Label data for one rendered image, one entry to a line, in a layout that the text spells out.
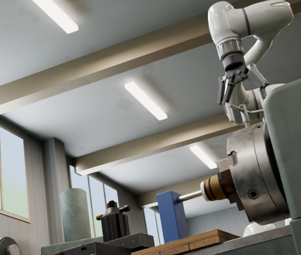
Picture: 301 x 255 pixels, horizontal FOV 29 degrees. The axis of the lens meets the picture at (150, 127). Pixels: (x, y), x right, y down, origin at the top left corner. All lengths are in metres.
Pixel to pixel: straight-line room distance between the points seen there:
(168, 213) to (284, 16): 0.78
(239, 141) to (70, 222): 5.54
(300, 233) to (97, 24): 4.80
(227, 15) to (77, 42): 4.44
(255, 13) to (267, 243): 0.81
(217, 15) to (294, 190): 0.74
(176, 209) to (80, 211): 5.32
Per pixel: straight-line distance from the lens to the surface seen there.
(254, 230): 2.47
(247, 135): 1.80
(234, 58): 2.01
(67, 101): 7.59
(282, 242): 1.67
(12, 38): 6.27
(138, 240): 2.09
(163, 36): 6.32
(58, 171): 8.40
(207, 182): 1.93
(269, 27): 2.08
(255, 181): 1.74
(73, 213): 7.23
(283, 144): 1.66
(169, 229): 1.95
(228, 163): 1.80
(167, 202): 1.97
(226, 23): 2.05
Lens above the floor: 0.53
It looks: 24 degrees up
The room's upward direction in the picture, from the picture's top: 10 degrees counter-clockwise
